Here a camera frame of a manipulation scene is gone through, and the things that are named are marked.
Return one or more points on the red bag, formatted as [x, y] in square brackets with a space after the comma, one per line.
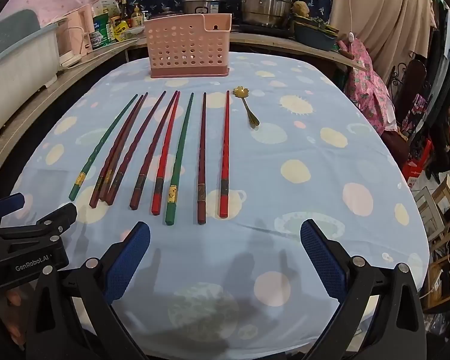
[416, 165]

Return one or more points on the white plastic bin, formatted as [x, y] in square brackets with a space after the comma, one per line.
[18, 67]

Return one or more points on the gold spoon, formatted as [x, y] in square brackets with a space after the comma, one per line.
[253, 120]

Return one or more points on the dark red chopstick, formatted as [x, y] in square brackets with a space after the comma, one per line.
[201, 210]
[112, 197]
[94, 198]
[135, 202]
[104, 193]

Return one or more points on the blue spotted tablecloth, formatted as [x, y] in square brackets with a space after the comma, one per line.
[285, 202]

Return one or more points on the teal planter tray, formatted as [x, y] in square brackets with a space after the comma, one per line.
[315, 37]

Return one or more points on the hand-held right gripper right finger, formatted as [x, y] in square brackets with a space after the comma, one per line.
[322, 258]

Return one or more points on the yellow snack packet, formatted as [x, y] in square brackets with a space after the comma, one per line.
[120, 30]

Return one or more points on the yellow cap bottle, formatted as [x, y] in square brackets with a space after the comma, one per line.
[137, 15]

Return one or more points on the pink kitchen appliance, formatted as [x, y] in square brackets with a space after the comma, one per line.
[77, 33]

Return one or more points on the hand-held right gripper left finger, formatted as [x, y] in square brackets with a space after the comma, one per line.
[129, 258]

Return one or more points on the beige curtain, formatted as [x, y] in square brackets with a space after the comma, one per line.
[382, 18]

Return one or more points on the dark glass bottle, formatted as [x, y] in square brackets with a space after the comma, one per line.
[125, 9]

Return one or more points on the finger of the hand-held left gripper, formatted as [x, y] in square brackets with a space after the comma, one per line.
[56, 219]
[7, 203]

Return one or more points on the pink perforated utensil holder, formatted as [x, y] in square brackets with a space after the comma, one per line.
[187, 50]

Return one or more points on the wooden frame furniture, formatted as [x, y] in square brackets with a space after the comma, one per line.
[440, 210]

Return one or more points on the green carton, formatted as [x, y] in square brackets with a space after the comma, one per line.
[100, 22]

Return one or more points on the steel pot with lid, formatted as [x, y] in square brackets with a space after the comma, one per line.
[202, 5]

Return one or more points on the clear glass container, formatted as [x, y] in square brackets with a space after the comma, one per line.
[133, 33]

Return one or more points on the green chopstick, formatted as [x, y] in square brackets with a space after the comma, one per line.
[169, 215]
[76, 189]

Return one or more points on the dark hanging clothes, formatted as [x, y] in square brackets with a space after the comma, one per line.
[442, 63]

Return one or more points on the person's left hand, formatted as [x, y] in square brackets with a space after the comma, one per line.
[14, 307]

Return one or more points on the steel pan with lid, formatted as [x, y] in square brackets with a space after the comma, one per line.
[167, 13]

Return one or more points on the yellow stuffed toy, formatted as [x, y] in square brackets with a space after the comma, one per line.
[302, 8]

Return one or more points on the pink floral cloth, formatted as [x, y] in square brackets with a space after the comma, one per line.
[367, 86]

